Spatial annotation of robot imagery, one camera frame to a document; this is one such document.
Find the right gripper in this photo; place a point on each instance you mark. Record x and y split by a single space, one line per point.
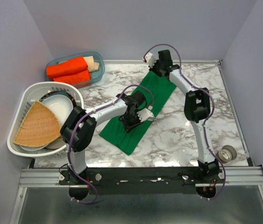
152 69

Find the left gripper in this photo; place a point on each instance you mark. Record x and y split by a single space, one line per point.
128 127

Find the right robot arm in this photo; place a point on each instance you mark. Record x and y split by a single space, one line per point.
197 109

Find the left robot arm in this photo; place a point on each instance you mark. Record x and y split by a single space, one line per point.
79 127

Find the lower rolled orange t-shirt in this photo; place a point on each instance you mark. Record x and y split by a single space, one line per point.
74 79

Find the rolled orange t-shirt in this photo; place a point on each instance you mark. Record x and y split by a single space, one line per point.
74 79
69 67

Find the rolled beige t-shirt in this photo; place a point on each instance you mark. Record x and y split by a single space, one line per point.
92 65

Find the blue plastic bin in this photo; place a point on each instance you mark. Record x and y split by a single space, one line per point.
96 76

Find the white bowl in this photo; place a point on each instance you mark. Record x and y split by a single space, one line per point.
61 113

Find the dark teal plate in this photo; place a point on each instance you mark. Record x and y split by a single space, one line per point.
62 93

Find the beige plate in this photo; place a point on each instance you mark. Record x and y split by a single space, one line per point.
58 143

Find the upper rolled orange t-shirt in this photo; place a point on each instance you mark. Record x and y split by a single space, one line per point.
69 67

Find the wicker fan-shaped tray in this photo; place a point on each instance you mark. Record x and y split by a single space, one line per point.
39 127

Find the white plastic basket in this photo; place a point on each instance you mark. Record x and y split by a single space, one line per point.
31 94

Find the small metal cup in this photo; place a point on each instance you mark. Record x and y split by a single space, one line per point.
227 153

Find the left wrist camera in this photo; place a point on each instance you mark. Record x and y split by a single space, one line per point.
145 115

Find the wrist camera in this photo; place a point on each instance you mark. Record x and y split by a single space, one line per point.
149 59
145 115

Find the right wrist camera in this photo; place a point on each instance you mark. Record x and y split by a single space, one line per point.
149 59

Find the black mounting base plate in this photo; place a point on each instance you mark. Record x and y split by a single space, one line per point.
157 180

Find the aluminium rail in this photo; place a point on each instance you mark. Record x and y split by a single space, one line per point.
49 177

